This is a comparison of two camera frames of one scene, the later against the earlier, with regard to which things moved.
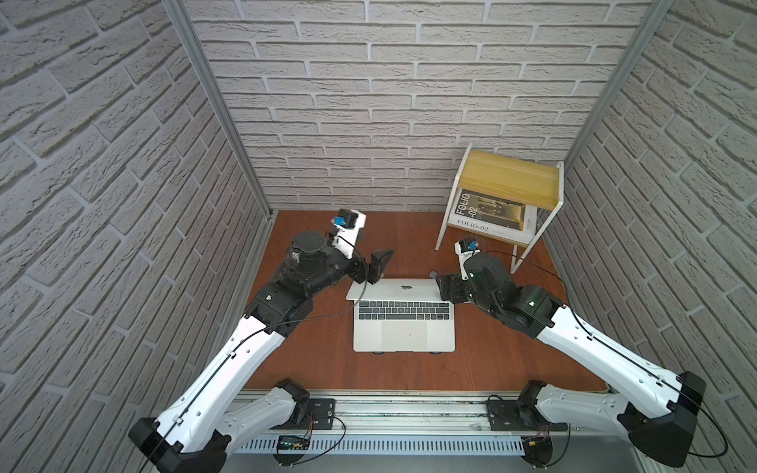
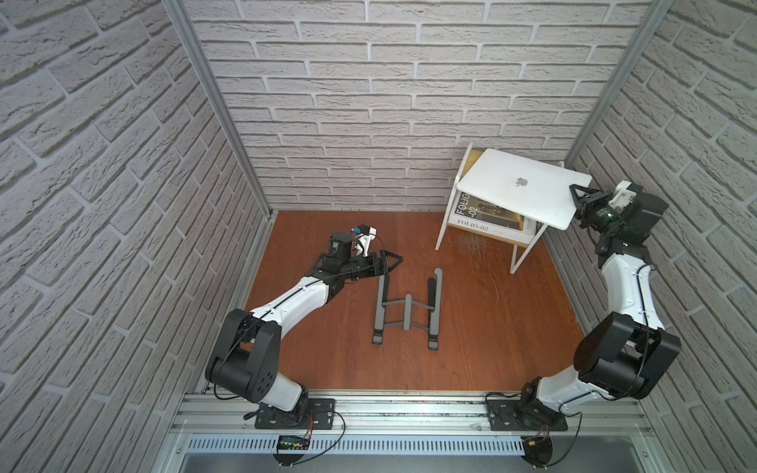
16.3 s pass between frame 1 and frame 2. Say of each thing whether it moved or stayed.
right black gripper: moved
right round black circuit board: stayed
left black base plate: stayed
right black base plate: stayed
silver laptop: moved
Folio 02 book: stayed
